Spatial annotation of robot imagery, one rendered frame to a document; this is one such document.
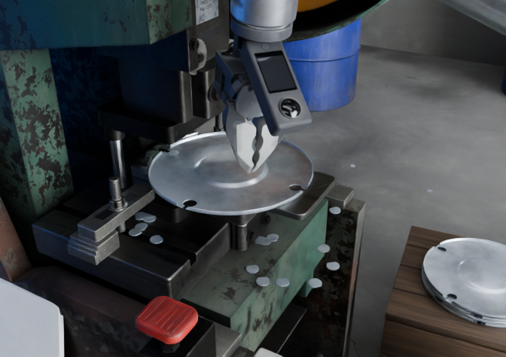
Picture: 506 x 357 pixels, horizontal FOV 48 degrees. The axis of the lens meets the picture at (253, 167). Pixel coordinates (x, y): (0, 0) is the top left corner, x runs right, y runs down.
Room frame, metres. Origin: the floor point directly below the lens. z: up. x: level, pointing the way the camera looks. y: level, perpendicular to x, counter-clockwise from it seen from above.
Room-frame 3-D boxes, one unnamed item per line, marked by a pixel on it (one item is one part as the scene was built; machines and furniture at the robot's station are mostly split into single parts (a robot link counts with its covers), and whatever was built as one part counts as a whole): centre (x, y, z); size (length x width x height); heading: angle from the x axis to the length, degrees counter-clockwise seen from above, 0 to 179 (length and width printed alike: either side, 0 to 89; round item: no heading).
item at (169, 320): (0.54, 0.11, 0.72); 0.07 x 0.06 x 0.08; 61
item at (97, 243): (0.79, 0.23, 0.76); 0.17 x 0.06 x 0.10; 151
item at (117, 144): (0.90, 0.24, 0.81); 0.02 x 0.02 x 0.14
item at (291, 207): (0.85, 0.00, 0.72); 0.25 x 0.14 x 0.14; 61
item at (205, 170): (0.87, 0.04, 0.78); 0.29 x 0.29 x 0.01
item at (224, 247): (0.94, 0.15, 0.68); 0.45 x 0.30 x 0.06; 151
